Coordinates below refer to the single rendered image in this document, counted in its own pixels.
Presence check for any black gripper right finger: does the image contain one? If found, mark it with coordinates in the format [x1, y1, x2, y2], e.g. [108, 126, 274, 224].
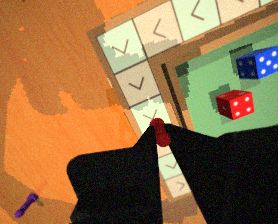
[164, 123, 278, 224]

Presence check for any blue die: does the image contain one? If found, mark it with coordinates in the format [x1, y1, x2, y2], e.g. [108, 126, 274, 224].
[236, 45, 278, 79]

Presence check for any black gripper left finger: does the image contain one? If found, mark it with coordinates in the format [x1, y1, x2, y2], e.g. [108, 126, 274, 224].
[67, 125, 163, 224]

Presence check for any red die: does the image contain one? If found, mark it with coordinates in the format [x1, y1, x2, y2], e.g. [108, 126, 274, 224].
[216, 89, 255, 120]

